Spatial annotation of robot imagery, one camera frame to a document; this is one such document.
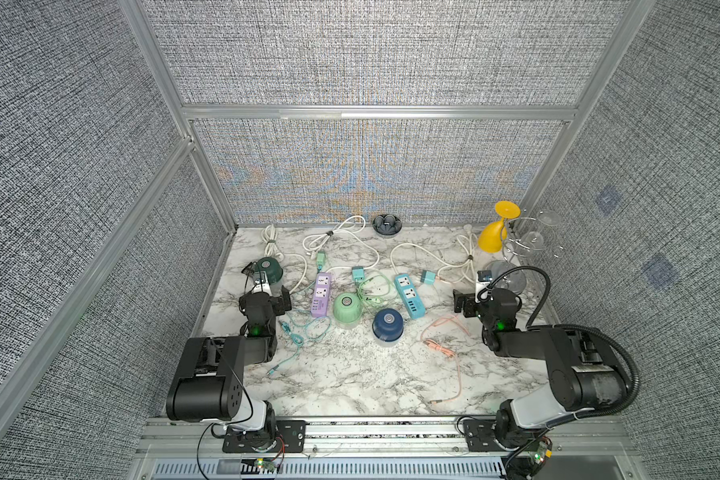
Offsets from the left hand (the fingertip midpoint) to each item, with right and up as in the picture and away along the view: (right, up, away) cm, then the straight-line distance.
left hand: (271, 285), depth 92 cm
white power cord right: (+68, +15, +22) cm, 73 cm away
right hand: (+63, +1, +1) cm, 63 cm away
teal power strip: (+44, -4, +5) cm, 44 cm away
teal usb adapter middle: (+27, +3, +11) cm, 29 cm away
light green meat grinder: (+24, -6, -7) cm, 26 cm away
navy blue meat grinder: (+35, -10, -10) cm, 38 cm away
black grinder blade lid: (+38, +21, +25) cm, 50 cm away
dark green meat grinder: (0, +5, +3) cm, 6 cm away
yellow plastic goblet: (+69, +15, +3) cm, 71 cm away
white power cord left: (-7, +18, +22) cm, 29 cm away
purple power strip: (+15, -4, +5) cm, 16 cm away
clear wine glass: (+83, +14, +5) cm, 85 cm away
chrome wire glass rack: (+83, +19, -2) cm, 85 cm away
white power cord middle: (+17, +19, +25) cm, 35 cm away
